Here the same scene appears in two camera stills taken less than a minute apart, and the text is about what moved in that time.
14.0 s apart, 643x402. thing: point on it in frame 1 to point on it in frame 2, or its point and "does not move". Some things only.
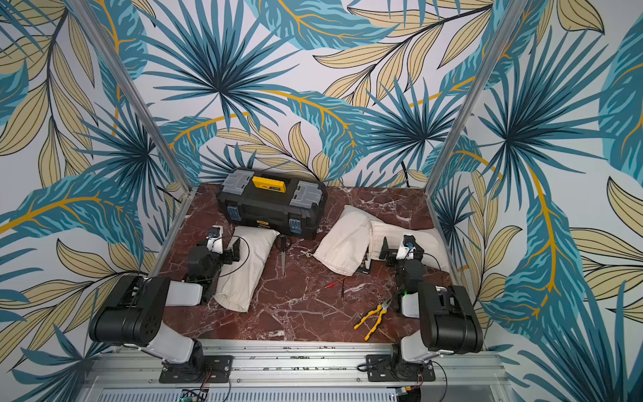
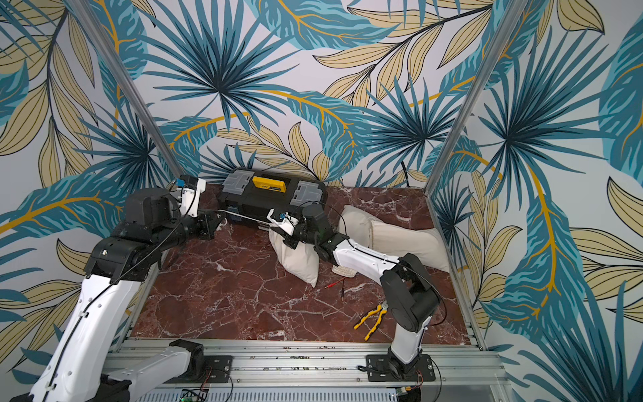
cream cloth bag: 429,242 does not move
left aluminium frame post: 79,7 does not move
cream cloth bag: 244,258 to 302,260
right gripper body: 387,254 to 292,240
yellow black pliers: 383,309 does not move
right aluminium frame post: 516,12 does not move
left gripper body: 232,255 to 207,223
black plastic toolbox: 285,203 does not move
